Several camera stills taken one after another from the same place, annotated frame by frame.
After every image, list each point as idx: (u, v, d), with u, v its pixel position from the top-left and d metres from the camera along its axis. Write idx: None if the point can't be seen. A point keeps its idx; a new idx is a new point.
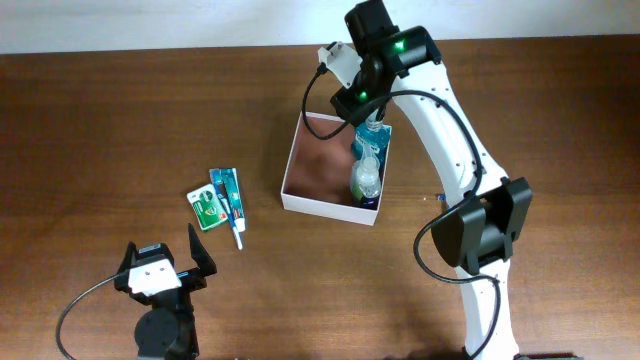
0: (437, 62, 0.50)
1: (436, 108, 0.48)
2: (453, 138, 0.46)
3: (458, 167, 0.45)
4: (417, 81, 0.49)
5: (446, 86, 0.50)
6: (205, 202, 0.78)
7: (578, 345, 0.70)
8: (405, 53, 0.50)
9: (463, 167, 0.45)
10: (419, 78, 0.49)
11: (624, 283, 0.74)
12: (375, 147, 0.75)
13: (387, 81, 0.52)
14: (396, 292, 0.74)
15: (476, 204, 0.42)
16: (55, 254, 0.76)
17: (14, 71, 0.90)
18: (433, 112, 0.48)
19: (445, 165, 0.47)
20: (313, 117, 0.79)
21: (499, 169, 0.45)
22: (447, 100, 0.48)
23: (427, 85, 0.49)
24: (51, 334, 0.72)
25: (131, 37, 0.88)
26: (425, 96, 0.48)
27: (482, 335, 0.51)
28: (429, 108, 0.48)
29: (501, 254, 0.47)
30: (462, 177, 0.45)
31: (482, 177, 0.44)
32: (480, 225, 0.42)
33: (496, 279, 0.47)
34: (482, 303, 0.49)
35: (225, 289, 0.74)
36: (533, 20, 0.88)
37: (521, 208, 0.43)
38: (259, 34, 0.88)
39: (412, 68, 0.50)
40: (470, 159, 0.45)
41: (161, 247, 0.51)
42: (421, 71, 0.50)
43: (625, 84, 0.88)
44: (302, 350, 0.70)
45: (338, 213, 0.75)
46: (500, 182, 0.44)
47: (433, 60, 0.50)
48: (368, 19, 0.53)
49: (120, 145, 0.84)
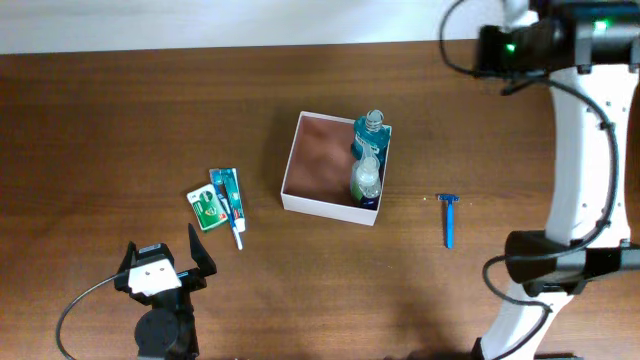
0: (633, 70, 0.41)
1: (597, 130, 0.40)
2: (598, 177, 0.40)
3: (583, 207, 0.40)
4: (594, 78, 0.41)
5: (625, 105, 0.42)
6: (205, 202, 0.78)
7: (576, 343, 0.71)
8: (604, 33, 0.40)
9: (588, 210, 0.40)
10: (600, 78, 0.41)
11: (625, 282, 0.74)
12: (375, 147, 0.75)
13: (564, 55, 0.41)
14: (396, 292, 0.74)
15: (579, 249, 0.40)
16: (55, 255, 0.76)
17: (14, 71, 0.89)
18: (593, 134, 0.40)
19: (571, 196, 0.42)
20: (312, 117, 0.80)
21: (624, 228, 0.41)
22: (616, 124, 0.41)
23: (602, 98, 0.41)
24: (51, 335, 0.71)
25: (131, 36, 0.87)
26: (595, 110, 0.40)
27: (505, 346, 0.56)
28: (591, 125, 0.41)
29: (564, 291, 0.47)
30: (584, 218, 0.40)
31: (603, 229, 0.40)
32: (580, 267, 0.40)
33: (549, 307, 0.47)
34: (525, 321, 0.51)
35: (225, 289, 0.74)
36: None
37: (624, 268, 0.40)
38: (259, 34, 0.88)
39: (597, 65, 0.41)
40: (602, 203, 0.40)
41: (161, 247, 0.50)
42: (608, 72, 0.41)
43: None
44: (303, 350, 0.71)
45: (338, 213, 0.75)
46: (617, 243, 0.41)
47: (628, 66, 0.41)
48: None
49: (120, 146, 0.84)
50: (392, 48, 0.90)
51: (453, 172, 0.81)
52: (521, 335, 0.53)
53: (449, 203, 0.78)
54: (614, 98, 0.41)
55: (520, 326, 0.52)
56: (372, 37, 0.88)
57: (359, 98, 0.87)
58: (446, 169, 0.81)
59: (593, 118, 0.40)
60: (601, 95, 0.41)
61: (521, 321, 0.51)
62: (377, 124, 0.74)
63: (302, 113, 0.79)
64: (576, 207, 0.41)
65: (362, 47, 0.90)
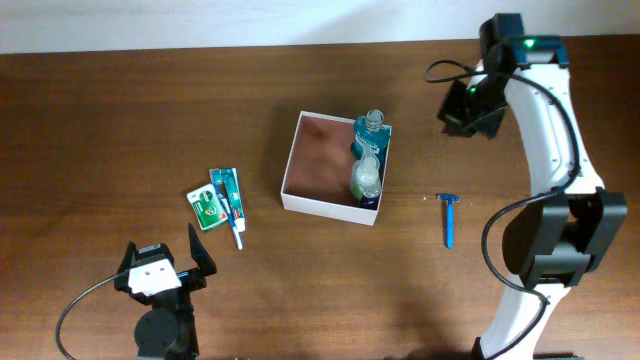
0: (563, 67, 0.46)
1: (547, 105, 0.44)
2: (560, 138, 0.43)
3: (554, 163, 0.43)
4: (535, 73, 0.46)
5: (565, 89, 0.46)
6: (205, 202, 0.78)
7: (576, 343, 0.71)
8: (532, 49, 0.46)
9: (559, 165, 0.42)
10: (538, 74, 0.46)
11: (624, 282, 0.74)
12: (375, 147, 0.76)
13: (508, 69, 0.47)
14: (396, 292, 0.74)
15: (562, 200, 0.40)
16: (55, 254, 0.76)
17: (14, 71, 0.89)
18: (544, 109, 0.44)
19: (540, 160, 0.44)
20: (312, 116, 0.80)
21: (596, 178, 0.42)
22: (562, 100, 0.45)
23: (545, 84, 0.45)
24: (51, 334, 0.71)
25: (131, 36, 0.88)
26: (540, 91, 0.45)
27: (504, 342, 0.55)
28: (541, 103, 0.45)
29: (565, 280, 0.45)
30: (555, 174, 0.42)
31: (575, 178, 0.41)
32: (560, 226, 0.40)
33: (546, 299, 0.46)
34: (523, 313, 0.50)
35: (225, 289, 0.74)
36: (534, 21, 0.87)
37: (608, 224, 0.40)
38: (259, 34, 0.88)
39: (534, 65, 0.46)
40: (569, 158, 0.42)
41: (161, 247, 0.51)
42: (544, 69, 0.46)
43: (626, 84, 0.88)
44: (302, 350, 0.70)
45: (338, 213, 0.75)
46: (593, 189, 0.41)
47: (558, 66, 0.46)
48: (505, 27, 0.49)
49: (121, 145, 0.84)
50: (392, 48, 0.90)
51: (453, 172, 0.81)
52: (520, 329, 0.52)
53: (449, 203, 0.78)
54: (556, 84, 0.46)
55: (518, 318, 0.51)
56: (372, 37, 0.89)
57: (359, 97, 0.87)
58: (446, 169, 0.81)
59: (541, 98, 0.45)
60: (545, 82, 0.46)
61: (520, 313, 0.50)
62: (377, 124, 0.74)
63: (302, 113, 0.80)
64: (546, 167, 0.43)
65: (361, 48, 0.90)
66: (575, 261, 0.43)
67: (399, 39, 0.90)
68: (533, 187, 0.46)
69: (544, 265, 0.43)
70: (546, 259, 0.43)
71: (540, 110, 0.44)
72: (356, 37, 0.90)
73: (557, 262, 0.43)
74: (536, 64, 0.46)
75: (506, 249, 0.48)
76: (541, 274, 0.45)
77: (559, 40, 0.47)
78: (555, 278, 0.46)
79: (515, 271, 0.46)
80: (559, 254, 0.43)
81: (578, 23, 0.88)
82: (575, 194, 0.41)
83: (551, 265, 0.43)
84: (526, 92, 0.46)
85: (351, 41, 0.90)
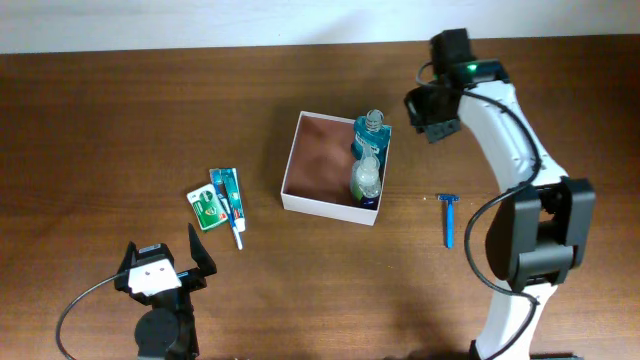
0: (507, 82, 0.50)
1: (499, 114, 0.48)
2: (517, 139, 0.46)
3: (516, 161, 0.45)
4: (483, 88, 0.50)
5: (513, 98, 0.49)
6: (205, 202, 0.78)
7: (577, 343, 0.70)
8: (475, 72, 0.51)
9: (521, 162, 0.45)
10: (486, 89, 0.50)
11: (624, 282, 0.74)
12: (375, 147, 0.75)
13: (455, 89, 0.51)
14: (396, 292, 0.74)
15: (532, 193, 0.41)
16: (55, 254, 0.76)
17: (14, 71, 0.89)
18: (497, 117, 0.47)
19: (504, 162, 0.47)
20: (312, 117, 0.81)
21: (558, 169, 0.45)
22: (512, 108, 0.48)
23: (494, 96, 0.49)
24: (51, 335, 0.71)
25: (130, 36, 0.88)
26: (489, 102, 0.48)
27: (499, 345, 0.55)
28: (493, 113, 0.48)
29: (551, 279, 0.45)
30: (520, 171, 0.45)
31: (539, 171, 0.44)
32: (534, 219, 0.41)
33: (536, 300, 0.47)
34: (514, 315, 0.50)
35: (225, 289, 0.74)
36: (533, 21, 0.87)
37: (582, 211, 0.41)
38: (258, 34, 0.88)
39: (481, 83, 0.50)
40: (528, 155, 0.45)
41: (161, 247, 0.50)
42: (491, 85, 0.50)
43: (625, 83, 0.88)
44: (303, 350, 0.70)
45: (337, 213, 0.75)
46: (559, 179, 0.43)
47: (502, 80, 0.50)
48: (452, 45, 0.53)
49: (120, 145, 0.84)
50: (392, 48, 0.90)
51: (453, 172, 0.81)
52: (513, 331, 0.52)
53: (449, 203, 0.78)
54: (504, 96, 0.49)
55: (510, 321, 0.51)
56: (372, 37, 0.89)
57: (358, 97, 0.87)
58: (446, 169, 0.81)
59: (493, 109, 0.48)
60: (494, 95, 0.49)
61: (511, 316, 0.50)
62: (377, 124, 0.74)
63: (302, 112, 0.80)
64: (510, 167, 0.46)
65: (361, 47, 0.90)
66: (559, 257, 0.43)
67: (398, 39, 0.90)
68: (500, 187, 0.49)
69: (530, 267, 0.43)
70: (531, 260, 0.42)
71: (494, 118, 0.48)
72: (355, 37, 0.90)
73: (541, 262, 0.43)
74: (483, 82, 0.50)
75: (489, 259, 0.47)
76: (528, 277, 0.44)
77: (499, 63, 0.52)
78: (542, 279, 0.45)
79: (501, 277, 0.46)
80: (542, 252, 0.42)
81: (576, 23, 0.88)
82: (542, 187, 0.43)
83: (536, 267, 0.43)
84: (478, 105, 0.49)
85: (350, 40, 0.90)
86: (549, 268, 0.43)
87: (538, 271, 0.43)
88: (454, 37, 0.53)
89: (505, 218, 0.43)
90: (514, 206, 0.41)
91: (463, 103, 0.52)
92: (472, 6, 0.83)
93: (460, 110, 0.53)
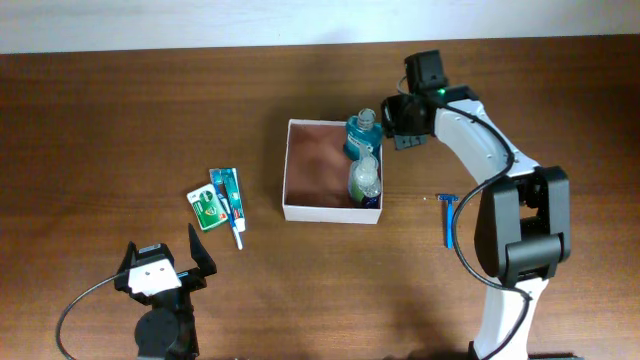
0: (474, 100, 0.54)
1: (470, 124, 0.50)
2: (488, 142, 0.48)
3: (490, 158, 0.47)
4: (454, 105, 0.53)
5: (481, 110, 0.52)
6: (205, 202, 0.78)
7: (577, 344, 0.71)
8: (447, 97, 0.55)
9: (494, 158, 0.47)
10: (457, 105, 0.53)
11: (624, 282, 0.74)
12: (370, 146, 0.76)
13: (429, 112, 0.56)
14: (397, 291, 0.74)
15: (509, 184, 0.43)
16: (55, 255, 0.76)
17: (13, 71, 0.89)
18: (467, 126, 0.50)
19: (480, 163, 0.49)
20: (301, 124, 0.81)
21: (531, 161, 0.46)
22: (481, 118, 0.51)
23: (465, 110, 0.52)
24: (51, 335, 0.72)
25: (129, 36, 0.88)
26: (461, 115, 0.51)
27: (497, 341, 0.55)
28: (463, 124, 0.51)
29: (542, 274, 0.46)
30: (496, 165, 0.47)
31: (513, 164, 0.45)
32: (513, 210, 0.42)
33: (528, 295, 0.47)
34: (509, 312, 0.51)
35: (225, 289, 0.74)
36: (532, 22, 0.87)
37: (558, 199, 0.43)
38: (258, 34, 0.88)
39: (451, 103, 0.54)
40: (502, 152, 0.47)
41: (161, 247, 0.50)
42: (460, 104, 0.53)
43: (626, 84, 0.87)
44: (303, 350, 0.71)
45: (336, 215, 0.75)
46: (531, 169, 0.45)
47: (471, 99, 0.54)
48: (425, 68, 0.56)
49: (119, 145, 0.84)
50: (392, 48, 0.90)
51: (453, 172, 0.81)
52: (509, 326, 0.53)
53: (449, 203, 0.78)
54: (473, 110, 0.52)
55: (505, 319, 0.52)
56: (372, 36, 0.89)
57: (358, 98, 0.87)
58: (446, 169, 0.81)
59: (463, 120, 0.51)
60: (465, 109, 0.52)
61: (505, 313, 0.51)
62: (370, 123, 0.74)
63: (292, 121, 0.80)
64: (486, 165, 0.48)
65: (361, 48, 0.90)
66: (548, 250, 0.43)
67: (399, 39, 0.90)
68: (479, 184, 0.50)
69: (520, 262, 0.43)
70: (520, 255, 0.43)
71: (466, 127, 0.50)
72: (356, 37, 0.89)
73: (530, 256, 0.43)
74: (454, 101, 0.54)
75: (479, 259, 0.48)
76: (519, 272, 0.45)
77: (469, 88, 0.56)
78: (532, 273, 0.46)
79: (491, 275, 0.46)
80: (529, 246, 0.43)
81: (576, 24, 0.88)
82: (518, 178, 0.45)
83: (525, 262, 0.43)
84: (451, 118, 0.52)
85: (350, 40, 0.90)
86: (538, 262, 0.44)
87: (527, 266, 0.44)
88: (429, 58, 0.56)
89: (485, 210, 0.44)
90: (493, 197, 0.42)
91: (437, 122, 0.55)
92: (473, 7, 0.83)
93: (434, 128, 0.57)
